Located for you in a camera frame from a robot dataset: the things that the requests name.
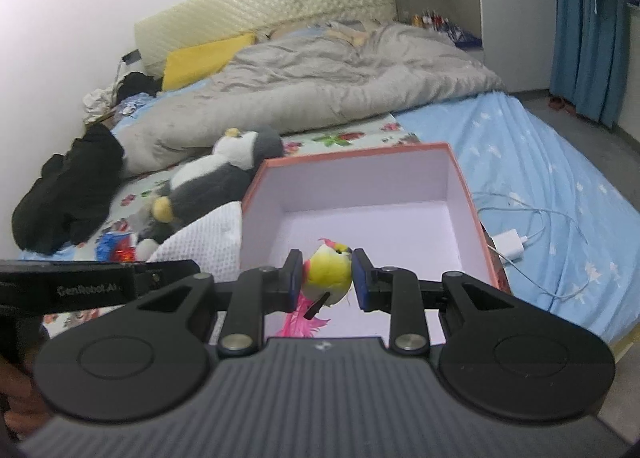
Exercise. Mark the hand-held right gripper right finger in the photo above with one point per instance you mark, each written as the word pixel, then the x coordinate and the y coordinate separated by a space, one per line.
pixel 360 283

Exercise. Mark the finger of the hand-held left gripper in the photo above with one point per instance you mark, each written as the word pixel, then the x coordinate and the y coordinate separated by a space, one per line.
pixel 165 273

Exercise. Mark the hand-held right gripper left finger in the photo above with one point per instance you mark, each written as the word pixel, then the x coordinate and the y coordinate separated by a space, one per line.
pixel 295 283

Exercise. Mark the yellow bird toy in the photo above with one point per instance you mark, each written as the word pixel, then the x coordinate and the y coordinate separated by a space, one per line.
pixel 327 268

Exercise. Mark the red shiny foil packet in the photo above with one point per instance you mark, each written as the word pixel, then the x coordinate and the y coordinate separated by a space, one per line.
pixel 125 254

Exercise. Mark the blue white packet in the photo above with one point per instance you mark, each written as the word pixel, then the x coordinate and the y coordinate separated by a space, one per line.
pixel 107 243

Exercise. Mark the pink cardboard box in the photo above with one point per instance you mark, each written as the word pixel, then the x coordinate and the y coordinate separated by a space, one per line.
pixel 360 188

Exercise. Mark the person's left hand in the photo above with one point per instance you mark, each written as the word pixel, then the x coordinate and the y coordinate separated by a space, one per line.
pixel 17 398

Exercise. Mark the small black white plush toy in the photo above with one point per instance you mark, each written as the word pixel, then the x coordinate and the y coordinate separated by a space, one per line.
pixel 145 248

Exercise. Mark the black clothing pile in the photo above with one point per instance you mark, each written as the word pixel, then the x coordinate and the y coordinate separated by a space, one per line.
pixel 65 188

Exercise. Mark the grey white penguin plush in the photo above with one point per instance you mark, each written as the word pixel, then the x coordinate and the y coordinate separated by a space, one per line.
pixel 210 183

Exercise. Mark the floral bed sheet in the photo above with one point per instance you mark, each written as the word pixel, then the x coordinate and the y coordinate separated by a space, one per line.
pixel 350 135

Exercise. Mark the white charger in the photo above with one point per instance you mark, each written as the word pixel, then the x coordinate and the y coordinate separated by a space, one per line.
pixel 507 245

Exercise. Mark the blue patterned cloth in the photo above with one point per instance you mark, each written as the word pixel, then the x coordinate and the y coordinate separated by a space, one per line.
pixel 135 104

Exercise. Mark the white crumpled cloth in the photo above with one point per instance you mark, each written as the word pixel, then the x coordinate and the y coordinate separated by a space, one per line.
pixel 100 105

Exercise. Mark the small black cloth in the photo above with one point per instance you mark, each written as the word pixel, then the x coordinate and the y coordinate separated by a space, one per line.
pixel 137 85

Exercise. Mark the grey duvet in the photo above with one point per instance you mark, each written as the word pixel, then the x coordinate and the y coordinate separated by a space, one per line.
pixel 300 83

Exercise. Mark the yellow pillow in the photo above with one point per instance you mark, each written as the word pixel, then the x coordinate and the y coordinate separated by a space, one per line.
pixel 200 60

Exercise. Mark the light blue bedsheet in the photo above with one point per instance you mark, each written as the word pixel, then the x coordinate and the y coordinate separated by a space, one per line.
pixel 550 163

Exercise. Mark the red slippers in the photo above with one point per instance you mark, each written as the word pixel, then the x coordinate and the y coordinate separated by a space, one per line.
pixel 560 104

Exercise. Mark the row of small bottles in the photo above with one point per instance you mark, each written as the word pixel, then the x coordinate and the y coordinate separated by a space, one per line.
pixel 440 20

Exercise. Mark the white wardrobe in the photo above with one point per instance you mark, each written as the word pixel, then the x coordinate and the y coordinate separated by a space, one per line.
pixel 515 13

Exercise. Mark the blue curtain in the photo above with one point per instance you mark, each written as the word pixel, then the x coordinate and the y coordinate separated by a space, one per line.
pixel 585 38

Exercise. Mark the black wall plug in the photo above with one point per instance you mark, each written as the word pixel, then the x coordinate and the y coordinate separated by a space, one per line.
pixel 132 57

